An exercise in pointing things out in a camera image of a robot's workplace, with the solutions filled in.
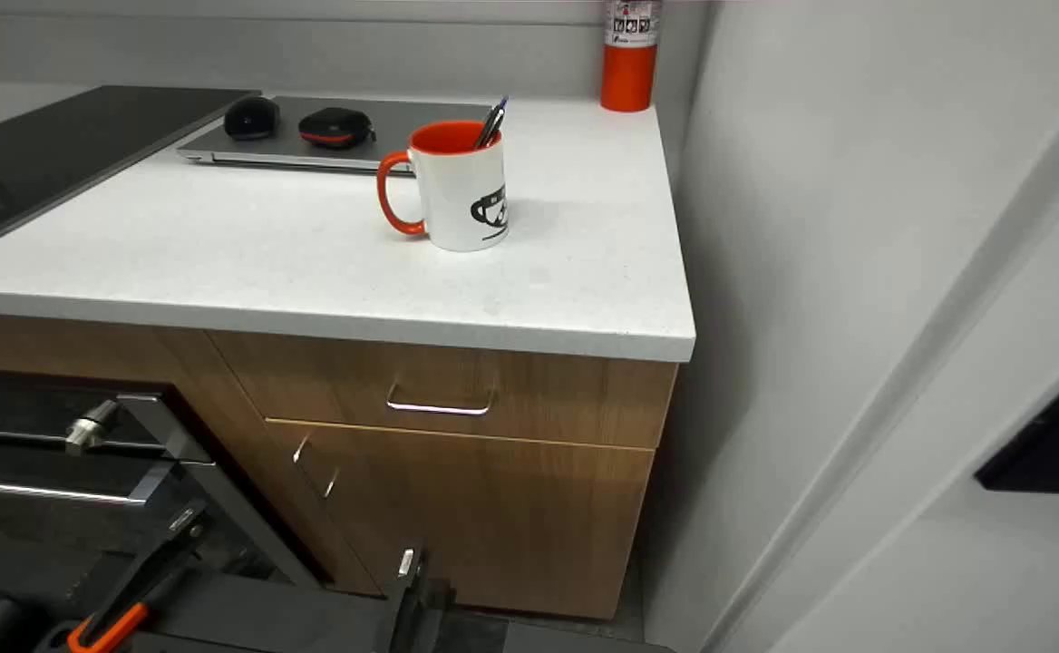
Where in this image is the dark metal stand frame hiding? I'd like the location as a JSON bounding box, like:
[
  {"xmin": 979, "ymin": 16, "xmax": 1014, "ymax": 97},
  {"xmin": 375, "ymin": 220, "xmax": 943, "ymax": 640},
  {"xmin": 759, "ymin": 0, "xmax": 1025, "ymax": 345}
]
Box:
[{"xmin": 0, "ymin": 368, "xmax": 321, "ymax": 653}]

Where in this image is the round black object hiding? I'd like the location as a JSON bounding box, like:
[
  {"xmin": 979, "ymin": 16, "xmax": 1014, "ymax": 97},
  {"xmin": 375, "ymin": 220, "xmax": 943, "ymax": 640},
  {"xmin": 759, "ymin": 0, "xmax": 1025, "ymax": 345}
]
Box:
[{"xmin": 220, "ymin": 95, "xmax": 284, "ymax": 145}]

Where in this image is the black and red object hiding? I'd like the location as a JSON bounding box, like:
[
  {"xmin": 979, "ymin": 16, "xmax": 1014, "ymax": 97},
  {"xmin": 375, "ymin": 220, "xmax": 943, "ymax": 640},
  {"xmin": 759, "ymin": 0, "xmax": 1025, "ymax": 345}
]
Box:
[{"xmin": 294, "ymin": 105, "xmax": 378, "ymax": 151}]

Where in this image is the black cooktop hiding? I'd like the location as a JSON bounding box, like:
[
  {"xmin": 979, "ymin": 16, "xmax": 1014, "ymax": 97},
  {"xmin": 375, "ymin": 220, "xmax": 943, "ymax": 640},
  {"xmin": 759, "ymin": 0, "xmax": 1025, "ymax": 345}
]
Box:
[{"xmin": 0, "ymin": 82, "xmax": 260, "ymax": 246}]

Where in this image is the silver drawer handle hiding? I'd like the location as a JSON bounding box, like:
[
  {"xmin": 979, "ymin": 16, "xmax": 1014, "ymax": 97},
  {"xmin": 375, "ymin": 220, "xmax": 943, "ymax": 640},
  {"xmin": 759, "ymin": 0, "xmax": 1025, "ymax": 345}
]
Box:
[{"xmin": 381, "ymin": 381, "xmax": 497, "ymax": 420}]

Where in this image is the white mug with orange handle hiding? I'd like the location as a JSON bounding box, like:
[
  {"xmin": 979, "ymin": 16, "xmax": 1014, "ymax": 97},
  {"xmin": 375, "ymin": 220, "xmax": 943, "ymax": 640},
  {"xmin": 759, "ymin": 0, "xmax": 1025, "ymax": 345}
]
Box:
[{"xmin": 375, "ymin": 115, "xmax": 510, "ymax": 258}]

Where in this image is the wooden cabinet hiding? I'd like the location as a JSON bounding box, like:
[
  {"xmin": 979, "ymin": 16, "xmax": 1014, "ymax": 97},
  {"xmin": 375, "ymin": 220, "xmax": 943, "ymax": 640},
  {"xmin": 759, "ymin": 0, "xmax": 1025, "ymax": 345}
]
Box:
[{"xmin": 0, "ymin": 310, "xmax": 680, "ymax": 625}]

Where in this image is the orange handled tool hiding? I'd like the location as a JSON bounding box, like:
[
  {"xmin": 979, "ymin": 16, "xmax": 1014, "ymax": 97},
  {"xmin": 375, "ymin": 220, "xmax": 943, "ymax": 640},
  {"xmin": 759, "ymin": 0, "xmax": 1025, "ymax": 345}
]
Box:
[{"xmin": 60, "ymin": 557, "xmax": 197, "ymax": 653}]

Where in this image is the black clamp with silver bolt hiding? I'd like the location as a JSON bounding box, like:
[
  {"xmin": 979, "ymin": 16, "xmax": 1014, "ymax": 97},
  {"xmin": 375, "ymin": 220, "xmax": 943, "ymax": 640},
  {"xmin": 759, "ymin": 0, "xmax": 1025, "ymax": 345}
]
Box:
[{"xmin": 381, "ymin": 543, "xmax": 458, "ymax": 653}]

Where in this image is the black wall panel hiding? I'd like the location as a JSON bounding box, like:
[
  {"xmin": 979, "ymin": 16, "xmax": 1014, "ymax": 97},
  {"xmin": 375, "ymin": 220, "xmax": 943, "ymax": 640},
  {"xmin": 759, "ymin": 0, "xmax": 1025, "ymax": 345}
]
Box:
[{"xmin": 971, "ymin": 347, "xmax": 1059, "ymax": 500}]

